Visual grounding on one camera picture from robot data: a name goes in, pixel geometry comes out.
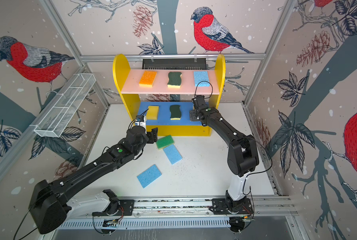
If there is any green topped yellow sponge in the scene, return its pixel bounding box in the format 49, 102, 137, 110
156, 135, 174, 150

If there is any dark green scrub sponge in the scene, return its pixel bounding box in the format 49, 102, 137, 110
169, 105, 182, 121
167, 72, 182, 89

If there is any blue sponge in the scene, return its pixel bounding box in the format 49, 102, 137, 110
194, 71, 211, 87
163, 145, 183, 165
137, 165, 162, 189

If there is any dark green scrub sponge front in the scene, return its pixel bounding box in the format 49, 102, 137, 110
167, 72, 182, 89

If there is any orange topped yellow sponge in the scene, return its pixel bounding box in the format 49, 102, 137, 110
139, 71, 157, 88

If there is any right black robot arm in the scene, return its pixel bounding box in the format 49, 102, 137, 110
190, 95, 259, 213

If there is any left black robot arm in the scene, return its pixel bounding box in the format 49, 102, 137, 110
28, 126, 158, 235

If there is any yellow shelf with coloured boards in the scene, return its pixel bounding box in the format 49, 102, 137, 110
112, 54, 226, 137

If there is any blue sponge front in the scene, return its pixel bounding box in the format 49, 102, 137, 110
137, 165, 162, 189

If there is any black vent grille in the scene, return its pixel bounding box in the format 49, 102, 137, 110
142, 58, 207, 70

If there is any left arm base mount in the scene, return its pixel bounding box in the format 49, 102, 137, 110
92, 190, 135, 217

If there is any white wire mesh basket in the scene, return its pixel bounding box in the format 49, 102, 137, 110
34, 73, 96, 138

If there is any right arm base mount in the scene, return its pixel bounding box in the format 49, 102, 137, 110
209, 197, 254, 215

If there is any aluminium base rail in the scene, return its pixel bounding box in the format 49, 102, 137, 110
67, 194, 298, 220

